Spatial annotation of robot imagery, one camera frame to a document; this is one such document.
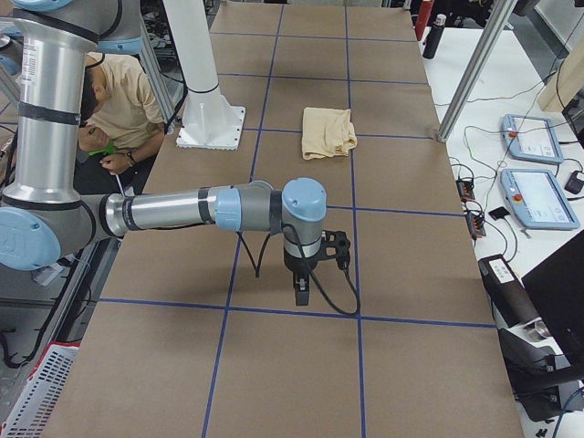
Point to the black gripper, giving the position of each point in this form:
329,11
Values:
297,265

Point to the cream long sleeve shirt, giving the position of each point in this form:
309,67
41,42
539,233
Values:
327,133

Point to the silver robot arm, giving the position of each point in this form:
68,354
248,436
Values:
43,217

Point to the brown paper table cover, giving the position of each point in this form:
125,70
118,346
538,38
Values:
187,341

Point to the seated person in beige shirt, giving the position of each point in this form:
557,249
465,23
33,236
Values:
117,105

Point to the lower teach pendant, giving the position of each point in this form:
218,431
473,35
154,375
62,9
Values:
536,200

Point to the teach pendant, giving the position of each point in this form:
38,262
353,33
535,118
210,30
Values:
531,139
536,200

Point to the black monitor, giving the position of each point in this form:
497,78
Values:
555,288

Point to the upper teach pendant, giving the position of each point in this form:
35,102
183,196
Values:
531,139

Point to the black water bottle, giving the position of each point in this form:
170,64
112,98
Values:
434,36

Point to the red bottle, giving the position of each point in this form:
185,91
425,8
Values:
425,11

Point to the white plastic basket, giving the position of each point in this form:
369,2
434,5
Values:
39,397

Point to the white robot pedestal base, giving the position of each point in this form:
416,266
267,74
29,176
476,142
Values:
209,121

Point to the green handled tool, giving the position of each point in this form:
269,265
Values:
108,150

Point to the aluminium frame post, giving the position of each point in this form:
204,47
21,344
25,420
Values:
486,43

